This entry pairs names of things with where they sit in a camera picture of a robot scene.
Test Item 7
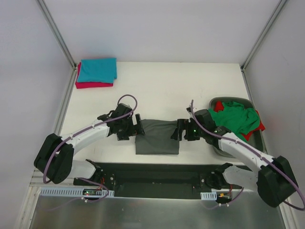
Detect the aluminium frame post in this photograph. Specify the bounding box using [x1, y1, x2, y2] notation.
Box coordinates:
[240, 0, 289, 71]
[35, 0, 77, 70]

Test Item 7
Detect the folded magenta t-shirt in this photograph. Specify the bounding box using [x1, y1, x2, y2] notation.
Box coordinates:
[75, 62, 113, 89]

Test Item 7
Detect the right white cable duct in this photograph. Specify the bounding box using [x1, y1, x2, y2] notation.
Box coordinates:
[200, 191, 217, 201]

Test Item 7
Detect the folded teal t-shirt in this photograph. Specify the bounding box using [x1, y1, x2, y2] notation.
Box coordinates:
[77, 58, 117, 83]

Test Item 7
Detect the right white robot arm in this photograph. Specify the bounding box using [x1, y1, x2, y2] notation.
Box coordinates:
[171, 109, 300, 208]

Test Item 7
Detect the green t-shirt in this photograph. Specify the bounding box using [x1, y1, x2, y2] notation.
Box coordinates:
[207, 101, 260, 139]

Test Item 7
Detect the left aluminium frame post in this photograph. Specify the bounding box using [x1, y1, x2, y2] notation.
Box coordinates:
[35, 0, 77, 70]

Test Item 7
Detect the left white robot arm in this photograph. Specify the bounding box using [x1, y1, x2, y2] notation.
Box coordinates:
[34, 103, 145, 186]

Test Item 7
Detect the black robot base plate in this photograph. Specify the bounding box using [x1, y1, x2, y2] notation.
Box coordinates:
[71, 161, 239, 198]

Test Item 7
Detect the grey t-shirt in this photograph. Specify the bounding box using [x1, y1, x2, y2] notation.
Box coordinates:
[135, 119, 179, 155]

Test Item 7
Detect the right aluminium frame post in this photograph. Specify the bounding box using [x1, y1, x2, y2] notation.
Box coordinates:
[240, 0, 289, 71]

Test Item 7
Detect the red t-shirt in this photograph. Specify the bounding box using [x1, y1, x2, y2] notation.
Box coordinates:
[213, 100, 266, 143]

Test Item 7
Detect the left white cable duct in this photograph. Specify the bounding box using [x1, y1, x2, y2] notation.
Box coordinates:
[40, 187, 114, 198]

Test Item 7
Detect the white cable duct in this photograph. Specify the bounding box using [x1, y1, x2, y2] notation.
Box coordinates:
[200, 191, 217, 201]
[40, 187, 114, 198]

